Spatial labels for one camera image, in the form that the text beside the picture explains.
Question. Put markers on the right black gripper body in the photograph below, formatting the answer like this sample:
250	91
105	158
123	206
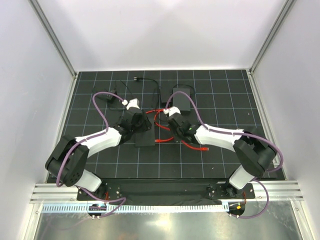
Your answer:
180	133

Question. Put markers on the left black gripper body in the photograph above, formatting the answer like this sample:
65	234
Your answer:
139	127

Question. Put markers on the black network switch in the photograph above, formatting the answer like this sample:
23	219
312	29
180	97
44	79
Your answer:
145	139
181	101

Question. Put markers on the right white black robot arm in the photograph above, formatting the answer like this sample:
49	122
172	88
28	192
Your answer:
256	154

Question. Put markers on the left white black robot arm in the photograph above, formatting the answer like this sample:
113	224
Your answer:
68	160

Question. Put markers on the small black plug adapter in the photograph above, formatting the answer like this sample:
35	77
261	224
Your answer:
111	97

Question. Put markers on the black power adapter brick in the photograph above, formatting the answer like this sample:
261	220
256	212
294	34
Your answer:
165	93

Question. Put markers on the black grid mat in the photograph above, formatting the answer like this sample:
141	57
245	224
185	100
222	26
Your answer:
223	98

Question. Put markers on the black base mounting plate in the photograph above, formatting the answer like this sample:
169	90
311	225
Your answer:
172	191

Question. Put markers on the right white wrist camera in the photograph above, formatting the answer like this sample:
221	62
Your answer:
171	111

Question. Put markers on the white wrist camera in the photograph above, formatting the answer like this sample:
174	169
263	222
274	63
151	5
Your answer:
171	111
133	103

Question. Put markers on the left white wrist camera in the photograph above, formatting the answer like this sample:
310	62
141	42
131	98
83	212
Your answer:
133	103

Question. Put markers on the white slotted cable duct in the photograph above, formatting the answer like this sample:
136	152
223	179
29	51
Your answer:
91	208

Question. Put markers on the aluminium front frame rail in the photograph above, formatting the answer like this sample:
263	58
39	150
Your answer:
278	190

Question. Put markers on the left aluminium corner post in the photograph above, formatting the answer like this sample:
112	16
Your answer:
52	36

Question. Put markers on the aluminium corner post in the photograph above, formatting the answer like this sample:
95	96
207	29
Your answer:
52	36
276	26

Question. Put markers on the right aluminium corner post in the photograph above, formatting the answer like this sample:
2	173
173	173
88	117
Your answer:
276	26

